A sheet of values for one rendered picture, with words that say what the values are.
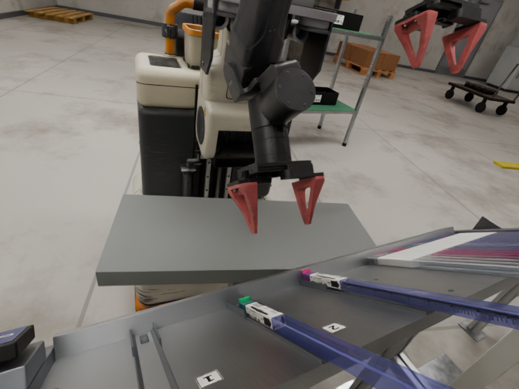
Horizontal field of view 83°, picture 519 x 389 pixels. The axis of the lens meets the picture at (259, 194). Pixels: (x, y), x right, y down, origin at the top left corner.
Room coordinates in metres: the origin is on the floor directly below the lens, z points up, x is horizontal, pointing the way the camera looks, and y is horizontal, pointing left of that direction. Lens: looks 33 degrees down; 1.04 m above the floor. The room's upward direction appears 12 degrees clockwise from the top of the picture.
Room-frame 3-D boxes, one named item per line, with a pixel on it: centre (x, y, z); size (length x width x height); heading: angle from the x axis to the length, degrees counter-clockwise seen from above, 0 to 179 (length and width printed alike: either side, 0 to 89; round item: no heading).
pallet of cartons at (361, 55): (7.99, -1.84, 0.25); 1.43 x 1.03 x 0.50; 18
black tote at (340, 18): (2.68, -0.23, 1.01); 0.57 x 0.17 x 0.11; 122
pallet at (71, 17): (6.53, 4.68, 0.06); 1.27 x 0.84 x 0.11; 16
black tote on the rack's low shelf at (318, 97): (2.68, -0.23, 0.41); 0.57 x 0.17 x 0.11; 122
